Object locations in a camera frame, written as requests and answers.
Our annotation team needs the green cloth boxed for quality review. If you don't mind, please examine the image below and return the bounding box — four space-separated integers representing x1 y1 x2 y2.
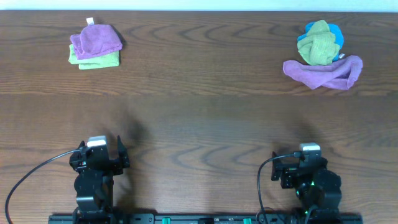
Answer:
297 19 341 67
68 44 120 70

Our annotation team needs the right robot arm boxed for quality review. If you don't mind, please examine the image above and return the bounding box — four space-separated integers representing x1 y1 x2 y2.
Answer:
271 150 342 223

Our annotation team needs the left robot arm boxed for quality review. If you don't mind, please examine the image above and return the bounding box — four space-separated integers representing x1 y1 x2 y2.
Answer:
69 136 130 224

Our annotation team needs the folded green cloth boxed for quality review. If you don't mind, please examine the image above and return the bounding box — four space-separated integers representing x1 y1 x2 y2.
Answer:
68 44 120 70

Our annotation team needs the crumpled purple cloth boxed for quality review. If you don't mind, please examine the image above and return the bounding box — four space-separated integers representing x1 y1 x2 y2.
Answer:
282 55 363 90

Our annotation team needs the folded purple cloth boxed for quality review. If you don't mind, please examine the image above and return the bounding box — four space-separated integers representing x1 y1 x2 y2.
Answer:
70 17 123 60

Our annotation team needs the crumpled blue cloth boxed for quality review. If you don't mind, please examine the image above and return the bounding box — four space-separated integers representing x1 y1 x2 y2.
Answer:
297 21 345 62

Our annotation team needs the right black cable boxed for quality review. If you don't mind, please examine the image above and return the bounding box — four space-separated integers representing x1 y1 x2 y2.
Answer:
256 152 301 224

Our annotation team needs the black cable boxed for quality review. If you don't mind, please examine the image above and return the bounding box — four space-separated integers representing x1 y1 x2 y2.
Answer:
256 152 301 224
4 149 82 224

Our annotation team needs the left black cable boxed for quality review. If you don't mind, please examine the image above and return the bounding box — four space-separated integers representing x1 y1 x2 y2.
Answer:
4 149 82 224

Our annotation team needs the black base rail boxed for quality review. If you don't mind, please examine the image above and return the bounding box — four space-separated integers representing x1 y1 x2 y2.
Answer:
47 213 363 224

